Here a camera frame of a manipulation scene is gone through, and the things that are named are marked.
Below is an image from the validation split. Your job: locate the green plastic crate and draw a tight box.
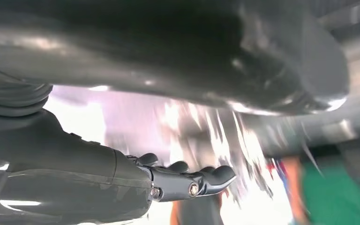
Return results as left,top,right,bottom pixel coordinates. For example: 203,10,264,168
301,153,360,225

